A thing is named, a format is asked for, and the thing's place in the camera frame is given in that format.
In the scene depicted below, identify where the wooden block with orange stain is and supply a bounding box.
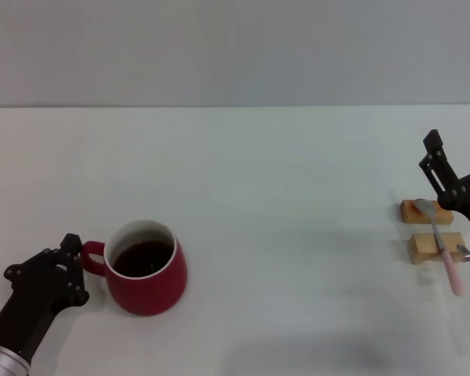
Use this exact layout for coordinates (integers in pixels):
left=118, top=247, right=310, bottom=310
left=399, top=199, right=454, bottom=226

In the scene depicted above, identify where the red ceramic coffee cup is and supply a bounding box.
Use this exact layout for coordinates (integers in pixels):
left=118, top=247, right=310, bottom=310
left=79, top=219, right=189, bottom=317

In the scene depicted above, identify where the notched pale wooden block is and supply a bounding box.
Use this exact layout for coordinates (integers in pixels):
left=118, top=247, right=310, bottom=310
left=407, top=231, right=467, bottom=266

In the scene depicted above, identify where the pink handled metal spoon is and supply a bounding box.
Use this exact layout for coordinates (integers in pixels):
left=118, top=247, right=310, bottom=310
left=414, top=198, right=465, bottom=297

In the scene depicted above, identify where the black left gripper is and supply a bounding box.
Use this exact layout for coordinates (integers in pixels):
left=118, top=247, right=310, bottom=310
left=0, top=233, right=91, bottom=356

